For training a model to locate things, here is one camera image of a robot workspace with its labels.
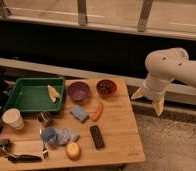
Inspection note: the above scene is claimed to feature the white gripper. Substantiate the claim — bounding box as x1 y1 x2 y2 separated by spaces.
131 75 172 116

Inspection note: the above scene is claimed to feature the black eraser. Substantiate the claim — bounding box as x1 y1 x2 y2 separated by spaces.
90 125 105 149

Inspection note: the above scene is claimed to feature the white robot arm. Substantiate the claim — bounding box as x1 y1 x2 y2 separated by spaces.
131 48 196 116

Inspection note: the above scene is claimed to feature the red bowl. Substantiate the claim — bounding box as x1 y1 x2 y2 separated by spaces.
96 79 117 98

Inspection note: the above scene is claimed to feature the purple bowl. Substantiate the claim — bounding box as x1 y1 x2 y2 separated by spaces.
67 81 90 101

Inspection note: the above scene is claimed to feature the orange carrot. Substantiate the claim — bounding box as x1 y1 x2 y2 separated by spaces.
91 102 103 122

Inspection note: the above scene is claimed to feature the wooden table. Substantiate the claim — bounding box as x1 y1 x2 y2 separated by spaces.
0 78 145 171

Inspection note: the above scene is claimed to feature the blue sponge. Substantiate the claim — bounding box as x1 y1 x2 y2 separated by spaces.
70 106 89 122

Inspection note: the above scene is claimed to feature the yellow apple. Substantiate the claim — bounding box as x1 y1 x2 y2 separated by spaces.
65 142 81 160

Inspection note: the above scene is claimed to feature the yellow banana piece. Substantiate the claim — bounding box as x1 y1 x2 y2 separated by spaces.
47 85 60 103

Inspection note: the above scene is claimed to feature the blue cloth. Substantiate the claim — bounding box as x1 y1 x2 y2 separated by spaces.
40 127 79 145

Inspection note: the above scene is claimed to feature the small metal cup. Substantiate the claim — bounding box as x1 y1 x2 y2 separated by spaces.
37 112 52 127

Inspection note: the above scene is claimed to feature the green plastic tray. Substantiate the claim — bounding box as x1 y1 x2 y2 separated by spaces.
4 77 65 114

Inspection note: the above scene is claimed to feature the white paper cup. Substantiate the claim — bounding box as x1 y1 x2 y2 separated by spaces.
2 108 24 129

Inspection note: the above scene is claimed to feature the black handled tool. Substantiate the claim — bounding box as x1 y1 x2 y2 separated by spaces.
6 154 42 163

